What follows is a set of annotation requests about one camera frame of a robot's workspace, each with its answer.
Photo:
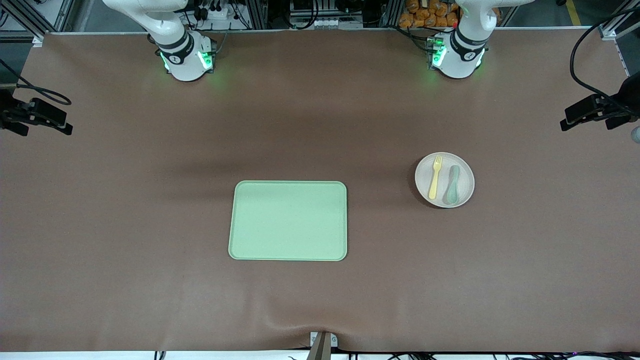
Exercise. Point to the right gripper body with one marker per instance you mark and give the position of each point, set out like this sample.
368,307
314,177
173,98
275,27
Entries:
6,109

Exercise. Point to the orange snack packets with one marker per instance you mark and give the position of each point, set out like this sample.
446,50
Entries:
425,15

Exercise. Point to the grey-green plastic spoon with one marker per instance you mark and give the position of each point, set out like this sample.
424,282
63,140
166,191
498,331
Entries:
453,187

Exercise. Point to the grey metal mounting bracket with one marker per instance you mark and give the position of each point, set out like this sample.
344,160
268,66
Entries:
334,341

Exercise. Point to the brown table mat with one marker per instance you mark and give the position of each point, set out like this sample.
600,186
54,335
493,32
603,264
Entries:
150,250

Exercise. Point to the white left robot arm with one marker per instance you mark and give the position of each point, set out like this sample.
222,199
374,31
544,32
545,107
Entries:
462,55

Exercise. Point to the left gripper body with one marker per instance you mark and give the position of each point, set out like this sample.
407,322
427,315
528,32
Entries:
628,95

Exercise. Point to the light green rectangular tray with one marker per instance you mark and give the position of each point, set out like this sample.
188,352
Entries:
287,220

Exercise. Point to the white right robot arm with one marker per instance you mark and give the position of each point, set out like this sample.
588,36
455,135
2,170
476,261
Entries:
182,60

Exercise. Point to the tan upright post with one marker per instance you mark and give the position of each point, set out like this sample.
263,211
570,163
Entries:
320,350

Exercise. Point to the white power strip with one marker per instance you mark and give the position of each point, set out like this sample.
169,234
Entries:
215,12

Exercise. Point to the aluminium table frame rail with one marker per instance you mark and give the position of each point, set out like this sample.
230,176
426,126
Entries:
30,25
626,52

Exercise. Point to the aluminium frame post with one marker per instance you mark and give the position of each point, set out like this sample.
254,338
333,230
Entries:
392,12
257,15

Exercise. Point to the beige round plate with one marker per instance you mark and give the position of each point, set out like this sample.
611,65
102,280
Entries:
465,175

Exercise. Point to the yellow plastic fork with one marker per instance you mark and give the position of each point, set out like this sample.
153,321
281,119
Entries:
434,182

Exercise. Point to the white terminal block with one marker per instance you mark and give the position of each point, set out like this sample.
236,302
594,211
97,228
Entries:
315,23

